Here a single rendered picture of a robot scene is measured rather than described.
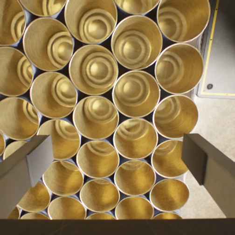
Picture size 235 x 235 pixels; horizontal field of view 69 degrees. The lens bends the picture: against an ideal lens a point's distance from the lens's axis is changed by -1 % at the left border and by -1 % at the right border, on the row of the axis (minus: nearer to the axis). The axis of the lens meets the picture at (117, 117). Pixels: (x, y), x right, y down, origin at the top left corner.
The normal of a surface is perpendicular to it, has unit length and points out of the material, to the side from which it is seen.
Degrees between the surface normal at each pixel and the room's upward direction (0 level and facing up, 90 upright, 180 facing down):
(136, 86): 2
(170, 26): 2
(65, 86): 2
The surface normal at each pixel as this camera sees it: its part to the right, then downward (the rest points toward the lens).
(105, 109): -0.01, 0.26
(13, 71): 1.00, 0.02
